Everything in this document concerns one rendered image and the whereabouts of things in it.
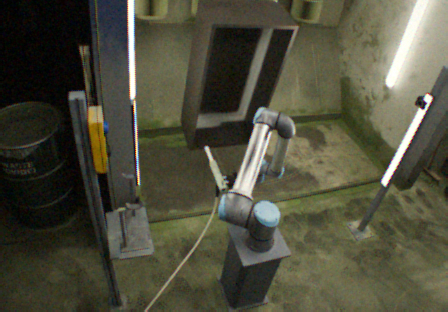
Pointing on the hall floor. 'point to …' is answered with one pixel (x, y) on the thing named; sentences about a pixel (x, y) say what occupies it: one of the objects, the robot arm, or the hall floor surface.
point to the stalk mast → (92, 188)
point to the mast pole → (407, 150)
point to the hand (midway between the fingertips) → (217, 181)
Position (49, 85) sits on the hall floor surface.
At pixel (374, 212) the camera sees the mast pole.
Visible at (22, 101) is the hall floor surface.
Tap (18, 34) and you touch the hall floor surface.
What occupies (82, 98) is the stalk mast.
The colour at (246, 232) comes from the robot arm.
